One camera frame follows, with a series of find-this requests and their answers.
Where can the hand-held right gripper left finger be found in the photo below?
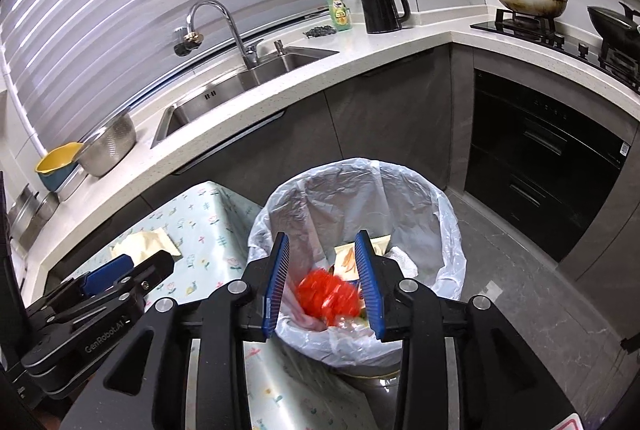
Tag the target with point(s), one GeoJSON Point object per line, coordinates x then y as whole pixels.
{"type": "Point", "coordinates": [277, 285]}

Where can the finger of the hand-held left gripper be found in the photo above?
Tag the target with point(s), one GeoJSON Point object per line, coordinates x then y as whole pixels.
{"type": "Point", "coordinates": [155, 267]}
{"type": "Point", "coordinates": [107, 272]}

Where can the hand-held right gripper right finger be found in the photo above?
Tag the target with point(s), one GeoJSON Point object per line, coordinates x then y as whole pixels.
{"type": "Point", "coordinates": [370, 290]}

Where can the cream snack wrapper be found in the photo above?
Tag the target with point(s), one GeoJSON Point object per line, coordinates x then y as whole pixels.
{"type": "Point", "coordinates": [350, 260]}

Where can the red plastic bag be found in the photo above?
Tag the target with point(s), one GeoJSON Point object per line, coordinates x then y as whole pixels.
{"type": "Point", "coordinates": [325, 295]}

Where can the waste bin with plastic liner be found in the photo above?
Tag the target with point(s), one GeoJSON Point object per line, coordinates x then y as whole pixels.
{"type": "Point", "coordinates": [435, 235]}

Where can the floral tablecloth table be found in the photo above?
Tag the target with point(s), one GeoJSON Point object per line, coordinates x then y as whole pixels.
{"type": "Point", "coordinates": [210, 220]}

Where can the steel tray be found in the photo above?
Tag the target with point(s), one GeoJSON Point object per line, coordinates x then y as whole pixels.
{"type": "Point", "coordinates": [75, 187]}

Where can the yellow and blue bowl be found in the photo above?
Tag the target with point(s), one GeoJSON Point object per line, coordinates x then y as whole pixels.
{"type": "Point", "coordinates": [55, 162]}

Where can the steel colander basin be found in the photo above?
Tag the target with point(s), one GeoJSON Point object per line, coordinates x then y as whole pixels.
{"type": "Point", "coordinates": [107, 147]}

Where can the white pipe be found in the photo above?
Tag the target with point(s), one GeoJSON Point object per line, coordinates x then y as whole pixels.
{"type": "Point", "coordinates": [20, 109]}

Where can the steel kitchen sink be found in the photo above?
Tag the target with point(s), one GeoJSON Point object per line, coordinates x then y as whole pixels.
{"type": "Point", "coordinates": [240, 84]}

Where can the black built-in oven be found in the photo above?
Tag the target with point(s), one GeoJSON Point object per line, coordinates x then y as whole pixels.
{"type": "Point", "coordinates": [540, 149]}

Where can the sink soap pump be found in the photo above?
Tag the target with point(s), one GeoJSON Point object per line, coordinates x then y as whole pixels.
{"type": "Point", "coordinates": [280, 48]}

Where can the chrome faucet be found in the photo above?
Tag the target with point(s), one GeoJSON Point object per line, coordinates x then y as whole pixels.
{"type": "Point", "coordinates": [230, 24]}

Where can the dark scouring pad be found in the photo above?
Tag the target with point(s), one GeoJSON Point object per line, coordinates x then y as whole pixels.
{"type": "Point", "coordinates": [320, 31]}

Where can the black electric kettle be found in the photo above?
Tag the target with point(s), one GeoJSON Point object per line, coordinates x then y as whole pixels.
{"type": "Point", "coordinates": [382, 12]}

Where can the green dish soap bottle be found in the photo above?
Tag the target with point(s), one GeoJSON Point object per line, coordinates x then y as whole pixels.
{"type": "Point", "coordinates": [341, 12]}

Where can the black gas stove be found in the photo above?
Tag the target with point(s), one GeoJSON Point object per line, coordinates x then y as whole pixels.
{"type": "Point", "coordinates": [525, 29]}

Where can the black wok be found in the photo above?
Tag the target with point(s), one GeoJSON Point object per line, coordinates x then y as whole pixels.
{"type": "Point", "coordinates": [615, 27]}

